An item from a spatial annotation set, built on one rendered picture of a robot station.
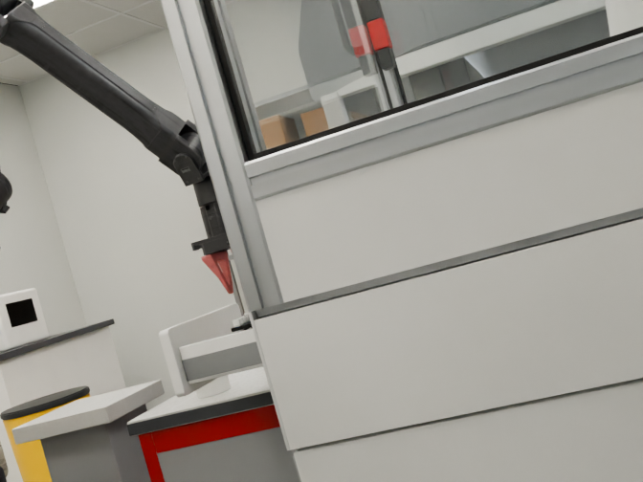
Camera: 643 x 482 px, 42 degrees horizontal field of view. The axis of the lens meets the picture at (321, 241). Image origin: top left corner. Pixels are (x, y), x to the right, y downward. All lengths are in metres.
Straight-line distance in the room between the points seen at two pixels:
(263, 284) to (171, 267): 5.43
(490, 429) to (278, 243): 0.27
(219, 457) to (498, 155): 1.04
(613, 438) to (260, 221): 0.39
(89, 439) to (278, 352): 1.39
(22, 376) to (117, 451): 2.76
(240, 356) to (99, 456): 0.92
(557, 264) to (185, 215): 5.49
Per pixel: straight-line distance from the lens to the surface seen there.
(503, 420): 0.81
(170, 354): 1.36
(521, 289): 0.78
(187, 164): 1.38
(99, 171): 6.51
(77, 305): 6.66
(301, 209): 0.82
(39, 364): 5.03
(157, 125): 1.37
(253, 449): 1.63
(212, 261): 1.41
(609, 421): 0.81
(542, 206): 0.78
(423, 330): 0.80
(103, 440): 2.17
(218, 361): 1.35
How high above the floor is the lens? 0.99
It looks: level
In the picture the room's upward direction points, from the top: 16 degrees counter-clockwise
